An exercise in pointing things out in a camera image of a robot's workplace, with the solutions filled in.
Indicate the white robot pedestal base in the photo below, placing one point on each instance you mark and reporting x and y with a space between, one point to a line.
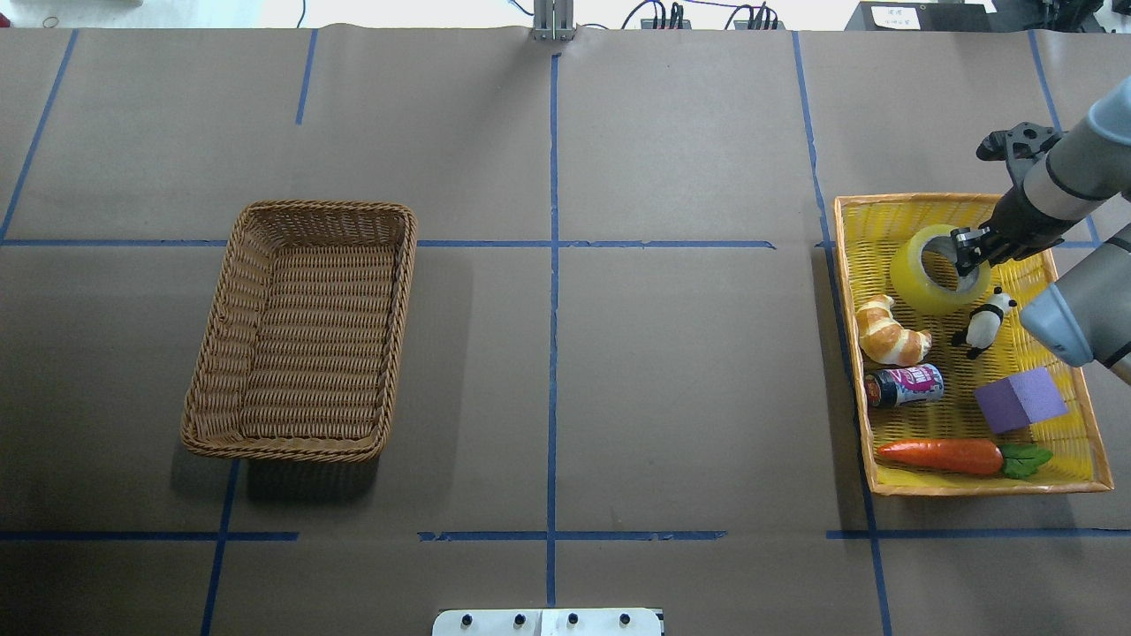
551 621

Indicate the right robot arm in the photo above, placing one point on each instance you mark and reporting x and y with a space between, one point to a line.
1059 180

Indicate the yellow wicker tray basket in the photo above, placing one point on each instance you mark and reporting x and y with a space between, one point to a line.
867 232

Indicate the black power box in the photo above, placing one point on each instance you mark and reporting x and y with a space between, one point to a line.
890 16

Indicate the small panda figurine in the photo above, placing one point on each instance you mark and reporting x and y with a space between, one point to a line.
984 323

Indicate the orange toy carrot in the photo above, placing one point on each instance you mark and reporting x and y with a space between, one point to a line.
972 456

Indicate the toy croissant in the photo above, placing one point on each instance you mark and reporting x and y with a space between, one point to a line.
884 340

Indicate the aluminium frame post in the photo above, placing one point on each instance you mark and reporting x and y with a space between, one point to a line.
553 20

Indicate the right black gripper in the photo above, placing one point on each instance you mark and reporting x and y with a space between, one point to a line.
1020 223

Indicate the yellow tape roll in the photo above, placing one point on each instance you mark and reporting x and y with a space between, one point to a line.
923 293

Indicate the brown wicker basket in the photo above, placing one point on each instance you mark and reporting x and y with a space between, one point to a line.
300 358

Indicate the small pink drink can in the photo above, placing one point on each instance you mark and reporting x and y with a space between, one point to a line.
895 386

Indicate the purple foam cube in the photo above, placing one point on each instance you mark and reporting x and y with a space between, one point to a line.
1019 401

